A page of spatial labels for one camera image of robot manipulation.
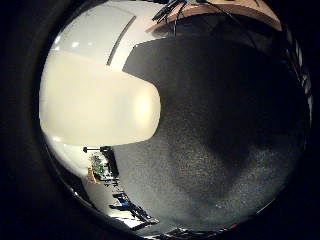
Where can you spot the white plastic cup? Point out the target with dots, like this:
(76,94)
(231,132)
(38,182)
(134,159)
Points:
(100,100)

